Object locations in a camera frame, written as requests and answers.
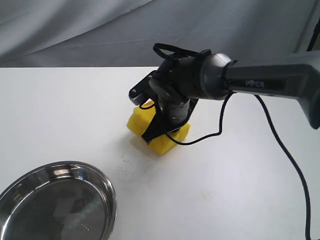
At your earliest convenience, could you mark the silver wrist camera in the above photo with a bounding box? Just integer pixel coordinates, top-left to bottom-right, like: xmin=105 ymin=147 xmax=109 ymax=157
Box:
xmin=128 ymin=70 xmax=156 ymax=106

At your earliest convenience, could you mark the yellow sponge block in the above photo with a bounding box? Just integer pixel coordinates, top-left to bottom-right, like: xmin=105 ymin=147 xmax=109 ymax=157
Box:
xmin=126 ymin=100 xmax=177 ymax=156

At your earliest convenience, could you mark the black camera cable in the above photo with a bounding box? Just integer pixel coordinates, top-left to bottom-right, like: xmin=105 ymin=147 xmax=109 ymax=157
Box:
xmin=138 ymin=42 xmax=313 ymax=240

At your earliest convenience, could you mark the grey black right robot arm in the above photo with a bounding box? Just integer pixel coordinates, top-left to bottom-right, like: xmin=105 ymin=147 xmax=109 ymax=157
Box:
xmin=142 ymin=52 xmax=320 ymax=143

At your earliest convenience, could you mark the grey fabric backdrop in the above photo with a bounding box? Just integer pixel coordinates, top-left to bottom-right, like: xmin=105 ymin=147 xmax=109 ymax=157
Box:
xmin=0 ymin=0 xmax=320 ymax=68

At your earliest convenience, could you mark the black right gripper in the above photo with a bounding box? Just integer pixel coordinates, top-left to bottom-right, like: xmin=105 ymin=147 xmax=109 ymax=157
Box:
xmin=142 ymin=98 xmax=198 ymax=144

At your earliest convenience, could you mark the black stand pole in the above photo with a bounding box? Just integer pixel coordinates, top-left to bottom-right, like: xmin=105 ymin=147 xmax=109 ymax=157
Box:
xmin=306 ymin=19 xmax=320 ymax=52

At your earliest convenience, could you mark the round stainless steel tray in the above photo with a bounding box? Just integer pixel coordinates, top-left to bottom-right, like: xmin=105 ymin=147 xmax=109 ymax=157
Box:
xmin=0 ymin=161 xmax=117 ymax=240

